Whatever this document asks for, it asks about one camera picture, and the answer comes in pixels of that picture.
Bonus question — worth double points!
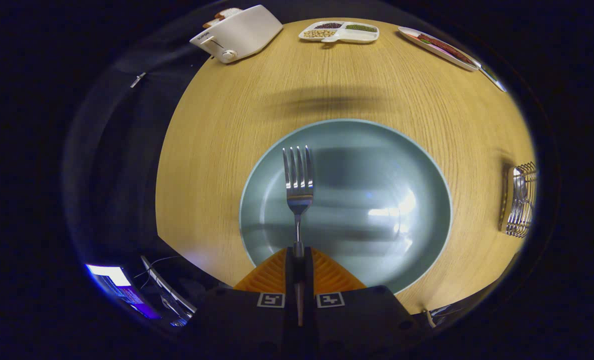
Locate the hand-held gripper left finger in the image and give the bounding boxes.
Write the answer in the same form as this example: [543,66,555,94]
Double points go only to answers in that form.
[192,246,298,351]

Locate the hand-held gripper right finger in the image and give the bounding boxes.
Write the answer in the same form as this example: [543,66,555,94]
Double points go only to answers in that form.
[304,246,420,351]

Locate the silver fork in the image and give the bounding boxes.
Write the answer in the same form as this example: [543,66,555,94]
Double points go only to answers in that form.
[282,145,314,327]

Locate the silver spoon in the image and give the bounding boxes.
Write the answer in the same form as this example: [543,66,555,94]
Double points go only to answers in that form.
[512,167,528,202]

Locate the light green plate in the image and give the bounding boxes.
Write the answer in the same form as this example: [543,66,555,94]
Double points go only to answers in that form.
[239,118,453,295]

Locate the lit computer screen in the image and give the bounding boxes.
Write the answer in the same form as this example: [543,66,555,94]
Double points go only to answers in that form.
[86,264,163,321]

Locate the black backdrop cloth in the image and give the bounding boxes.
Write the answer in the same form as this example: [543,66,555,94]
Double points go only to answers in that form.
[64,50,203,256]

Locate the perforated metal drain tray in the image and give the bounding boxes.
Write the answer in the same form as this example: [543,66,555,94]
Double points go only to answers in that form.
[498,161,538,239]

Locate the white divided bean dish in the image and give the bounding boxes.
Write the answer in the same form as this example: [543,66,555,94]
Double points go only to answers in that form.
[298,21,380,44]

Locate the white toaster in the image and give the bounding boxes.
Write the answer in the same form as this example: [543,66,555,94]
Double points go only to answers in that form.
[189,5,284,64]

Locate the white plate with meat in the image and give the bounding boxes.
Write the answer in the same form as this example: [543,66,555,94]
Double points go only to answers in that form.
[397,26,480,72]

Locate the toast slices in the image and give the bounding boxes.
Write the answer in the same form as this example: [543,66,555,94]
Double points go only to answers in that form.
[202,7,244,28]

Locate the white square coaster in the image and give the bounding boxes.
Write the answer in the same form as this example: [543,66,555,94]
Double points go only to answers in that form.
[477,65,508,93]

